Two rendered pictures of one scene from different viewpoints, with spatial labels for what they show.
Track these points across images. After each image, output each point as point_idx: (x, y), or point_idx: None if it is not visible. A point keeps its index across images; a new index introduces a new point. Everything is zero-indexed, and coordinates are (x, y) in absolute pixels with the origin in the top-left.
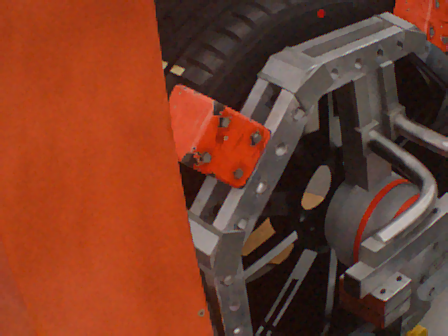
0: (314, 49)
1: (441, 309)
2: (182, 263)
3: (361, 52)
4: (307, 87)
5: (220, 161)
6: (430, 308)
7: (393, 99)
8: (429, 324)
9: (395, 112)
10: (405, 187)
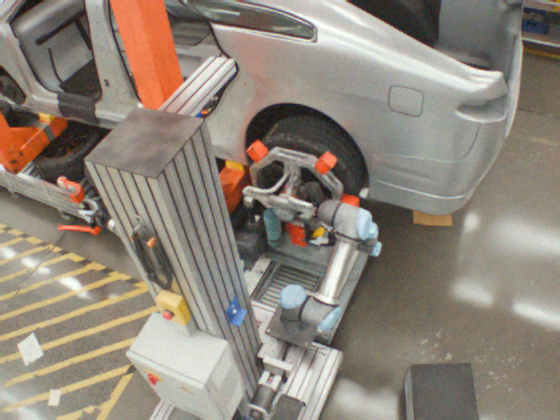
0: (284, 151)
1: (410, 260)
2: None
3: (288, 158)
4: (271, 156)
5: (252, 156)
6: (409, 255)
7: (296, 172)
8: (401, 259)
9: (295, 175)
10: (293, 190)
